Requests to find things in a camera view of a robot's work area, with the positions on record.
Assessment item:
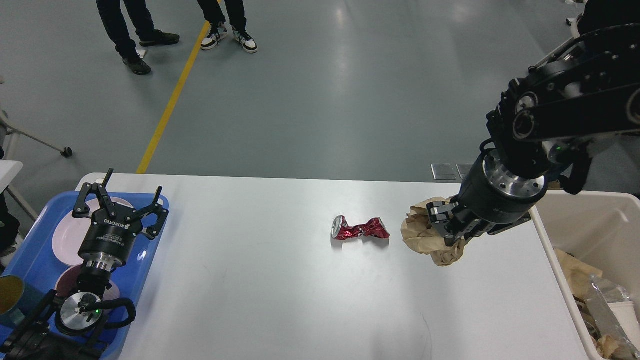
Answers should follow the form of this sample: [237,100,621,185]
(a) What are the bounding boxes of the chair leg with caster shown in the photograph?
[0,107,74,160]

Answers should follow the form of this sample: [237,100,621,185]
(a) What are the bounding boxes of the pink plate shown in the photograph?
[52,198,134,271]

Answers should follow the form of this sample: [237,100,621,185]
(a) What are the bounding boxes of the crushed red can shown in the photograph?
[330,215,391,241]

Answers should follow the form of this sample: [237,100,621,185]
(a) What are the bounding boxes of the white side table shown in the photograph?
[0,159,39,223]

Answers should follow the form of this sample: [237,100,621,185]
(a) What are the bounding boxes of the pink mug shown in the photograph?
[54,264,121,301]

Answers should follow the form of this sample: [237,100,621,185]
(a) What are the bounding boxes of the seated person left edge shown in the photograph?
[0,145,23,261]

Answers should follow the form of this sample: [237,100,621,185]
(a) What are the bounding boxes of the aluminium foil tray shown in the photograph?
[585,275,639,360]

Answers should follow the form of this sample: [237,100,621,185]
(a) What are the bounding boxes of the metal floor plate right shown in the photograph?
[455,163,473,180]

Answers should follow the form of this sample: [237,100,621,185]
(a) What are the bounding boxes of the metal floor plate left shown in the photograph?
[430,163,458,182]

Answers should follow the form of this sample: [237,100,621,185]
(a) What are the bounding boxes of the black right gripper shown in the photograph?
[426,150,547,248]

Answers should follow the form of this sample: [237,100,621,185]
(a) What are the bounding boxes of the beige plastic bin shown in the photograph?
[530,190,640,360]

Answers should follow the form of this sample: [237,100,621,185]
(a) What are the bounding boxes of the brown paper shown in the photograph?
[590,334,629,360]

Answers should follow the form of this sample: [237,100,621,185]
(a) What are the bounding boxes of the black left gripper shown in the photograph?
[71,168,169,265]

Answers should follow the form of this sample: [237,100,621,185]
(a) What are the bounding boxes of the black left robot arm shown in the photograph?
[1,170,169,360]

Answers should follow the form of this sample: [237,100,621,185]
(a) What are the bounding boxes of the brown paper bag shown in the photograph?
[554,248,604,300]

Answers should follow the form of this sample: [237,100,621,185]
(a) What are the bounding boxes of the teal mug yellow inside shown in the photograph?
[0,275,42,330]

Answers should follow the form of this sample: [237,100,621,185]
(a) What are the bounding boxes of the person in black trousers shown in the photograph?
[198,0,258,54]

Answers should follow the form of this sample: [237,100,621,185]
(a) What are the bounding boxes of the person in dark trousers left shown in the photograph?
[95,0,181,76]

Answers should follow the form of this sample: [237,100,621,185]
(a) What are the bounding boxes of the brown paper ball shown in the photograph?
[400,197,470,267]

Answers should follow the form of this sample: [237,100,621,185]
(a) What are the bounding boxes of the blue plastic tray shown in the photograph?
[3,191,162,360]

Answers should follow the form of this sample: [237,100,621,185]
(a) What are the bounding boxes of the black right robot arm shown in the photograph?
[426,23,639,248]

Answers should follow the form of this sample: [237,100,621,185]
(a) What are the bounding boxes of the white paper cup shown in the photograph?
[608,301,640,349]

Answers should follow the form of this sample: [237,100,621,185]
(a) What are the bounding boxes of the metal floor plate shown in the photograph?
[455,163,473,180]
[430,163,458,182]

